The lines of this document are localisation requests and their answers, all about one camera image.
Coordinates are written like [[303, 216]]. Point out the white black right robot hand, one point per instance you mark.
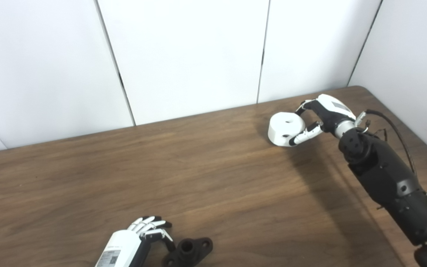
[[332, 111]]

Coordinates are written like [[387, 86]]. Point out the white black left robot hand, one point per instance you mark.
[[119, 248]]

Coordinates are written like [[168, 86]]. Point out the round white cylinder piece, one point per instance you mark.
[[282, 128]]

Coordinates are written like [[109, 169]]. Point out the black flanged holder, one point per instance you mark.
[[193, 252]]

